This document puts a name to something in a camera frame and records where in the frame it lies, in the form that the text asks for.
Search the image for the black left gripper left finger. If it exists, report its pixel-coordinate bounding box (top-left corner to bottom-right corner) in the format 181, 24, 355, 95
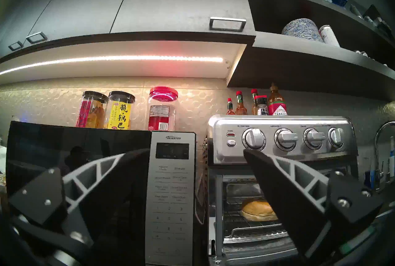
8, 149, 152, 239

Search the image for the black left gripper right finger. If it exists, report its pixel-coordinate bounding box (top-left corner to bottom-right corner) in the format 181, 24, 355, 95
243, 149, 385, 259

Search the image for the golden brown bagel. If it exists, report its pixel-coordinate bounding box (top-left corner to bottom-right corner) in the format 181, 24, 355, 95
241, 197, 278, 222

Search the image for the glass toaster oven door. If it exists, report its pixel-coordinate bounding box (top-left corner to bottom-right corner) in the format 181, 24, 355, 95
213, 248, 301, 266

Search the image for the foil lined oven tray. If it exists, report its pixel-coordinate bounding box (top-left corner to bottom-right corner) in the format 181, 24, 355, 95
223, 236, 293, 250

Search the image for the black microwave oven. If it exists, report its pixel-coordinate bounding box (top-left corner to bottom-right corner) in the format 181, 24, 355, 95
6, 120, 197, 266

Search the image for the silver oven knob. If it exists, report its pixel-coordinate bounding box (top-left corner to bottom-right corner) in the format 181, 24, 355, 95
242, 127, 266, 150
303, 127, 326, 149
328, 127, 345, 148
274, 128, 299, 152

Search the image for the stainless steel toaster oven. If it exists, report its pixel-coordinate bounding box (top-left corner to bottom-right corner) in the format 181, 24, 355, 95
202, 114, 359, 266

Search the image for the snack jar yellow label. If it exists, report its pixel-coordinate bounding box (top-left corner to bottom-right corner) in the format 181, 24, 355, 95
106, 91, 135, 130

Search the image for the snack jar red label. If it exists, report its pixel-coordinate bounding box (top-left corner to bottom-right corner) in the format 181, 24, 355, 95
76, 91, 108, 128

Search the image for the dark blue dish bottle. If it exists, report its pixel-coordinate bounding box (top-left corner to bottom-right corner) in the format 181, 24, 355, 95
364, 170, 376, 190

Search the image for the clear jar red lid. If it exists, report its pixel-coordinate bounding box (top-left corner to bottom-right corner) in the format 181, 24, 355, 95
148, 86, 179, 131

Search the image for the large orange Tabasco bottle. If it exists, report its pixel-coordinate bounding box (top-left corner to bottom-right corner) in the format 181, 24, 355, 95
268, 83, 288, 116

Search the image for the black cap salt grinder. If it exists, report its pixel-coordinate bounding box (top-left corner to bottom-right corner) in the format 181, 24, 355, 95
255, 95, 269, 115

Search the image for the medium red Tabasco bottle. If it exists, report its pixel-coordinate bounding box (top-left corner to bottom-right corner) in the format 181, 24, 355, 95
235, 90, 248, 115

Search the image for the chrome gooseneck faucet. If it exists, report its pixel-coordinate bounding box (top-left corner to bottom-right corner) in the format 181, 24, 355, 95
374, 120, 395, 192

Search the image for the white LED light strip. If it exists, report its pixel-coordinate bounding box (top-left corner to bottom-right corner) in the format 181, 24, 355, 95
0, 56, 223, 75

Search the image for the white canister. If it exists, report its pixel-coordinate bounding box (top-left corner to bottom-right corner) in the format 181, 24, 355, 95
318, 25, 340, 47

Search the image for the patterned plate stack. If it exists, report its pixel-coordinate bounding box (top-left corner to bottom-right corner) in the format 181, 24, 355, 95
281, 18, 324, 43

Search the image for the black shelf gadget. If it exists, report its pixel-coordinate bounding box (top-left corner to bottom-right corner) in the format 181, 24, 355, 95
364, 5, 394, 37

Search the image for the wire oven rack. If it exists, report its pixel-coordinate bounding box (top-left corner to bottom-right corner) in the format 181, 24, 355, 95
223, 199, 289, 243

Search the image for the dark wall shelf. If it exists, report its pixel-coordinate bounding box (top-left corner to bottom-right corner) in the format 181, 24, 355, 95
227, 0, 395, 102

